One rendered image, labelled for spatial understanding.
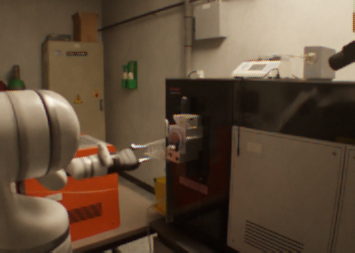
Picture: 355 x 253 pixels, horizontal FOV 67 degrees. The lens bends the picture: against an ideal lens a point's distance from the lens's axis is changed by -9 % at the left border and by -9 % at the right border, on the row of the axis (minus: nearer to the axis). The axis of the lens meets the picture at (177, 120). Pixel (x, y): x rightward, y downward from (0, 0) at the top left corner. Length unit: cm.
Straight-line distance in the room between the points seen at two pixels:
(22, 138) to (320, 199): 79
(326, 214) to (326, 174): 12
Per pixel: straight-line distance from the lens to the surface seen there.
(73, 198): 136
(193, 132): 112
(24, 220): 30
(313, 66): 115
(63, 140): 30
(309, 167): 89
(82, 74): 416
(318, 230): 94
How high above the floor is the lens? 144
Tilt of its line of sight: 8 degrees down
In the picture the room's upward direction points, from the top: straight up
